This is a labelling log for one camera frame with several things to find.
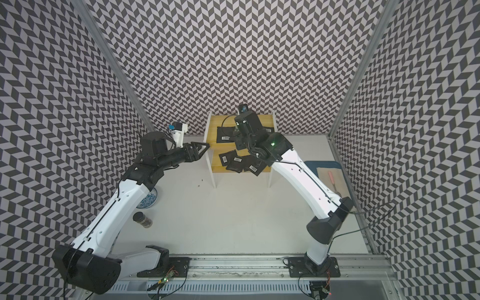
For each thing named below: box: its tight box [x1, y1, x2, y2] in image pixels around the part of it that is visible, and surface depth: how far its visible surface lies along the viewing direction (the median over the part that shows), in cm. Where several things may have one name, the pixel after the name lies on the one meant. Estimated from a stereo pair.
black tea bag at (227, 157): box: [218, 149, 238, 167], surface depth 90 cm
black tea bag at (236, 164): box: [225, 155, 245, 174], surface depth 87 cm
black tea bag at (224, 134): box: [216, 120, 235, 144], surface depth 76 cm
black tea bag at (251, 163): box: [242, 155, 267, 177], surface depth 86 cm
